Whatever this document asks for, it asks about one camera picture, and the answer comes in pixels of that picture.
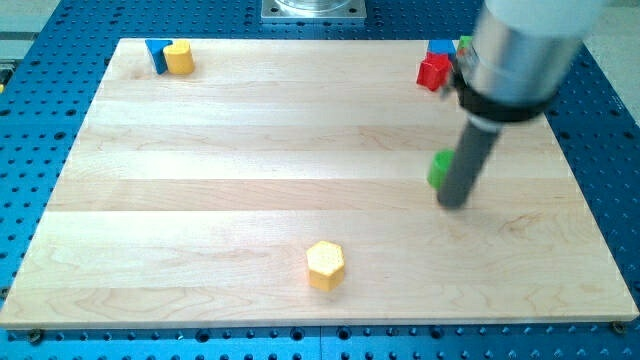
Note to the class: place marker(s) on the right board clamp screw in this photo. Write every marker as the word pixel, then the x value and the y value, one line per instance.
pixel 618 328

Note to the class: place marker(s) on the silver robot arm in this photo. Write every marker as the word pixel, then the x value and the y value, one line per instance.
pixel 510 72

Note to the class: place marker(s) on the blue triangle block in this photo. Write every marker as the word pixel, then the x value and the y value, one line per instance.
pixel 155 48

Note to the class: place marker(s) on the board clamp screw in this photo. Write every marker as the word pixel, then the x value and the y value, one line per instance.
pixel 35 336
pixel 618 328

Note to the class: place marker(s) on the red star block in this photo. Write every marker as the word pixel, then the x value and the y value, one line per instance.
pixel 434 71

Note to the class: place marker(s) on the yellow rounded block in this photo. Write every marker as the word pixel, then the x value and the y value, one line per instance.
pixel 179 58

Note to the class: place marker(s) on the blue cube block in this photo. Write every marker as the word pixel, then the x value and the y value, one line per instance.
pixel 442 47

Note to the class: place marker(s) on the wooden board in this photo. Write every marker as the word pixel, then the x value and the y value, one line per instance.
pixel 190 201

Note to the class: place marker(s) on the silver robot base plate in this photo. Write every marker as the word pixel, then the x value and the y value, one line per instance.
pixel 313 9

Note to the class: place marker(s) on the green cylinder block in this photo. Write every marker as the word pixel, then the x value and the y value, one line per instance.
pixel 439 167

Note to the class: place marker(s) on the green block behind arm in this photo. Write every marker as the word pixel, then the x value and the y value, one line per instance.
pixel 464 43

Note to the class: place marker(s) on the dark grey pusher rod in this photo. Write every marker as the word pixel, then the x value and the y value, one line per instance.
pixel 473 149

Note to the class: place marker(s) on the left board clamp screw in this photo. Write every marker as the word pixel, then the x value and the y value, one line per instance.
pixel 35 336

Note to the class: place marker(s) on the yellow hexagon block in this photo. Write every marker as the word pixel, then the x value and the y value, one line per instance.
pixel 326 265

